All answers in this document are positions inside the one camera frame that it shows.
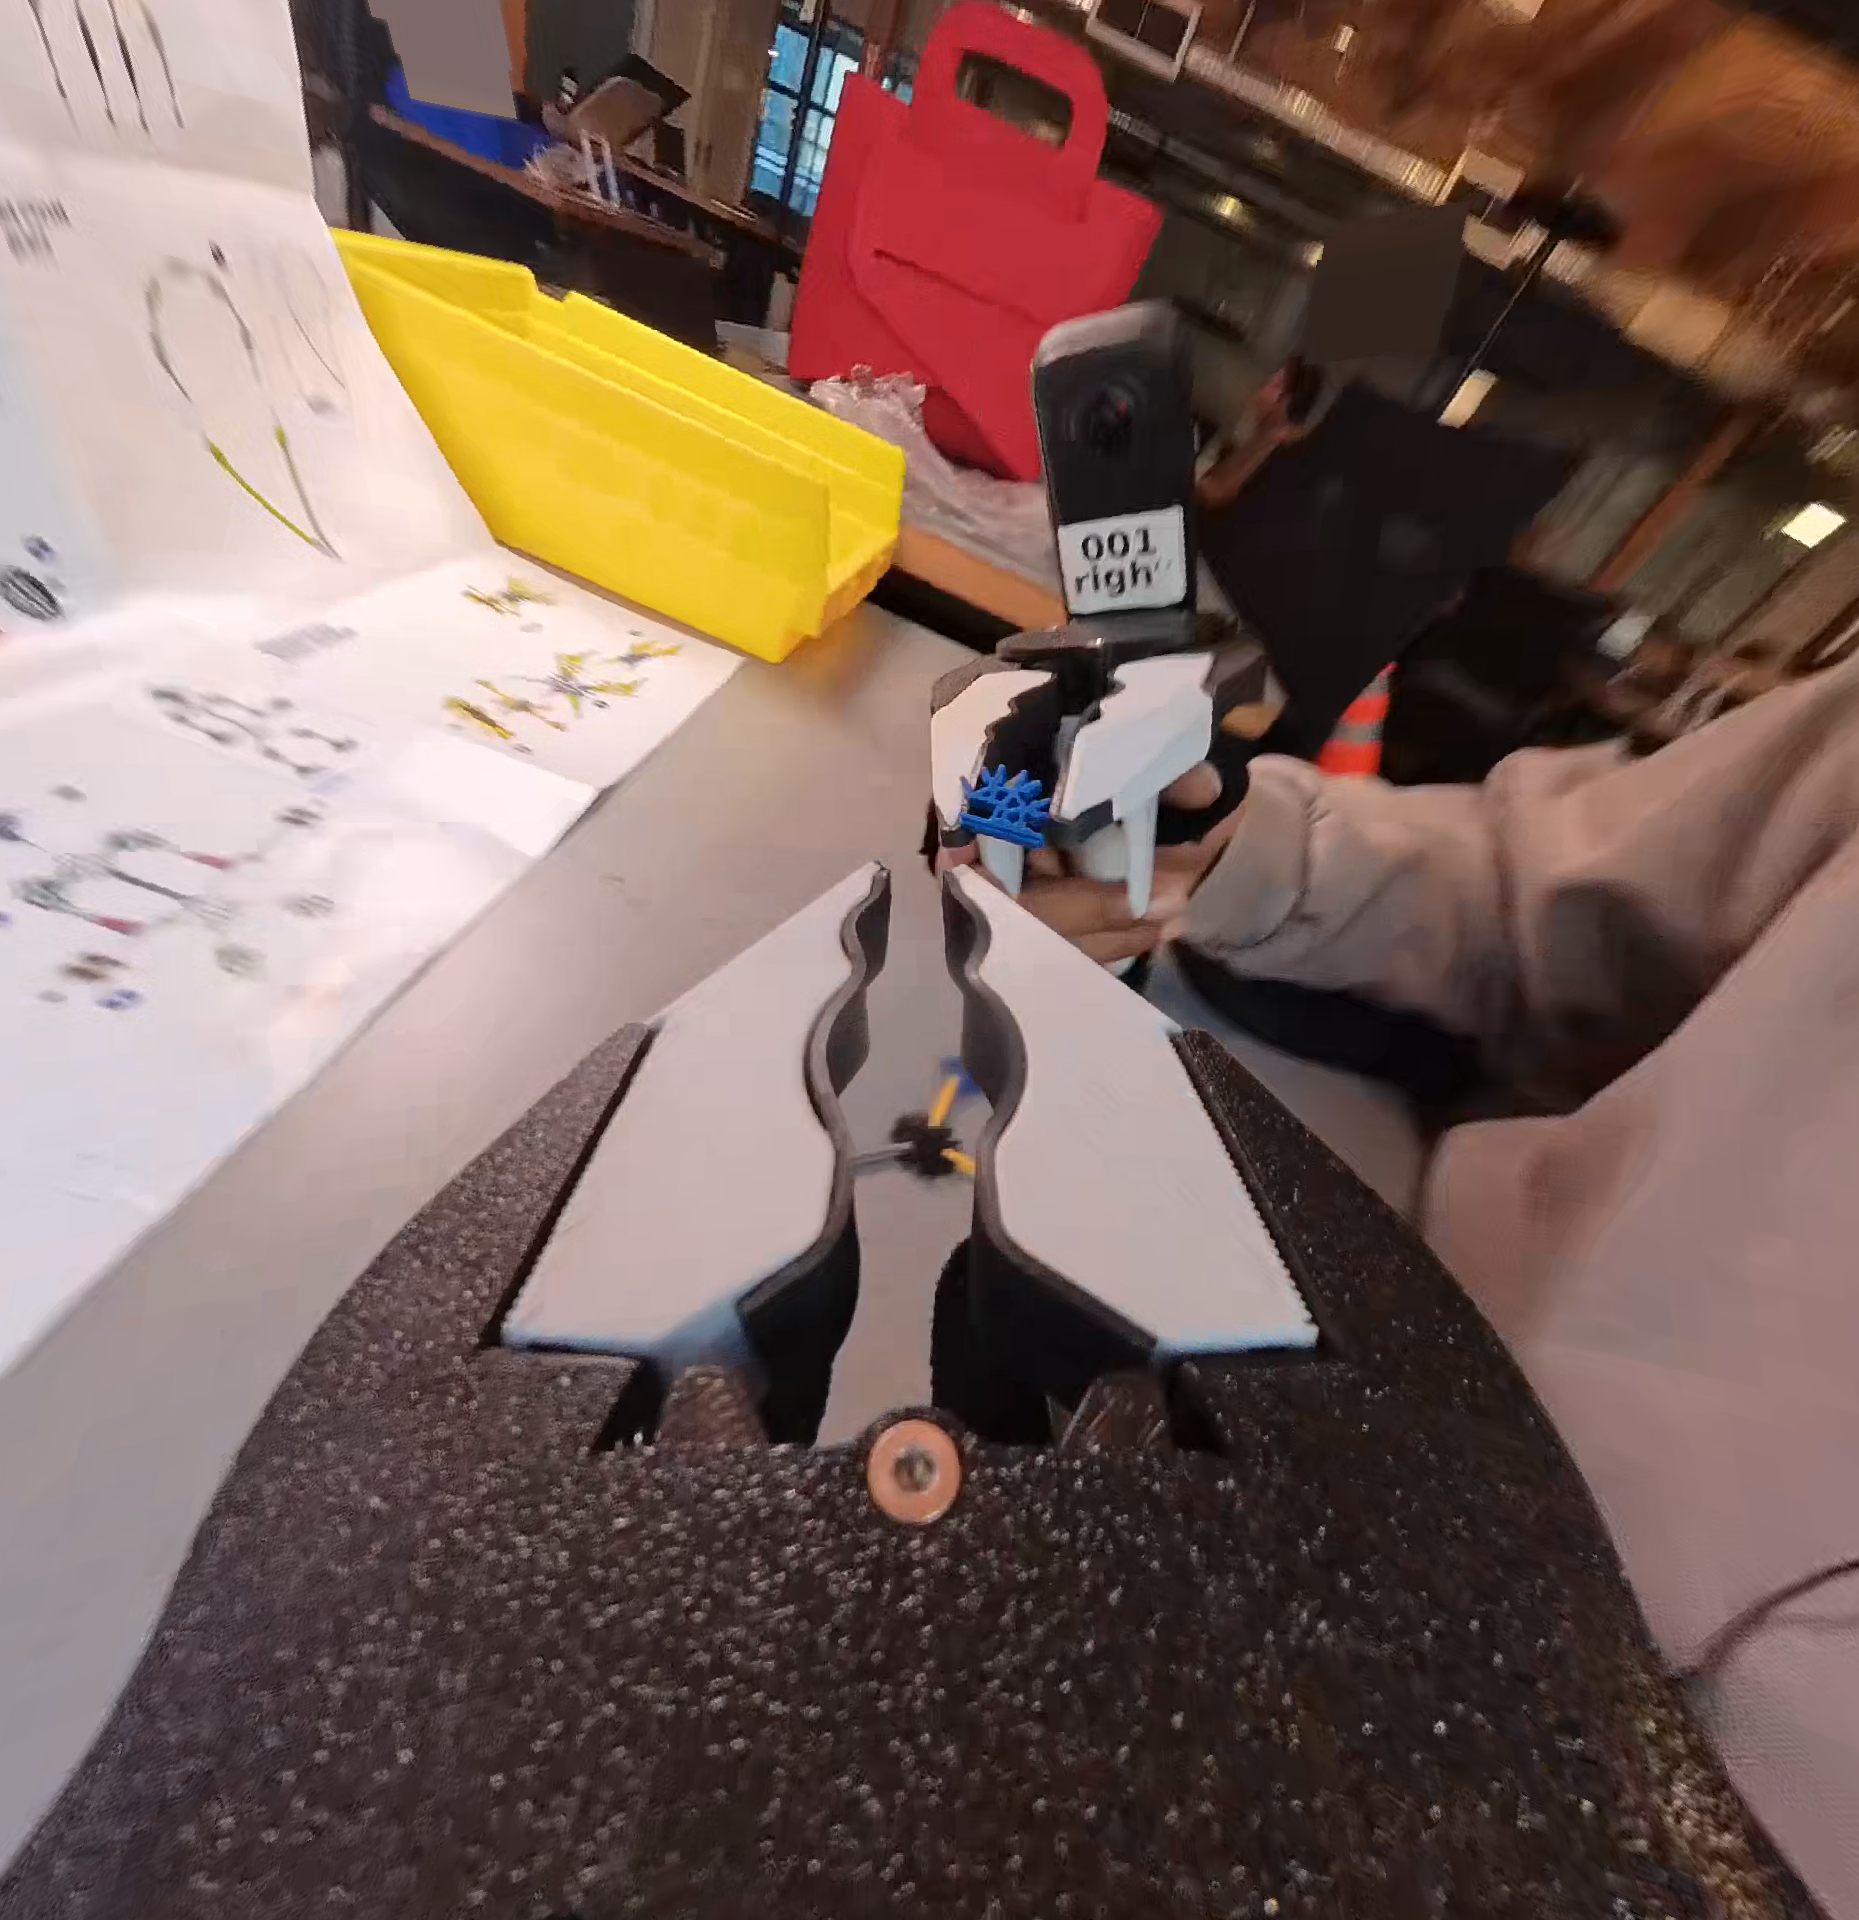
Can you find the blue storage bin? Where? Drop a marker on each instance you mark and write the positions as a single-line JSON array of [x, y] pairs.
[[464, 122]]

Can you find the white instruction sheet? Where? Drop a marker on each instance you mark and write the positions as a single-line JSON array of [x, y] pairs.
[[194, 749]]

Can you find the orange striped object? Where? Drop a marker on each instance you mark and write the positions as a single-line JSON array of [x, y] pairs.
[[1357, 726]]

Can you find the red felt bag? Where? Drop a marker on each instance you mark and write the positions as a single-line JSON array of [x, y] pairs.
[[942, 225]]

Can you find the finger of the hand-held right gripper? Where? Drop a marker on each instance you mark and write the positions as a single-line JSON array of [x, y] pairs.
[[960, 736], [1152, 736]]

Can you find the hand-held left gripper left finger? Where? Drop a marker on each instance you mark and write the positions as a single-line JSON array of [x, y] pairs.
[[686, 1169]]

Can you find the blue toy connector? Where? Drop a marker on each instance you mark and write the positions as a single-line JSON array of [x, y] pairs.
[[1005, 812]]

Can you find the person's right hand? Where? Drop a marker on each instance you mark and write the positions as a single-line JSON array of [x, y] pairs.
[[1079, 924]]

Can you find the yellow parts bin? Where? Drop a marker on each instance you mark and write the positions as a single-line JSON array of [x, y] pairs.
[[643, 450]]

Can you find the person's right forearm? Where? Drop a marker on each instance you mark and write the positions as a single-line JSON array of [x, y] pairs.
[[1470, 900]]

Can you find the grey desk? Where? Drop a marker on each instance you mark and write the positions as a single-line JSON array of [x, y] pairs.
[[643, 900]]

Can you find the clear plastic bag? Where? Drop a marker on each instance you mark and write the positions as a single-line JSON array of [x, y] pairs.
[[942, 466]]

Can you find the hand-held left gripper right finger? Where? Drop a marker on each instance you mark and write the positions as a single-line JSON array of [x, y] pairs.
[[1138, 1169]]

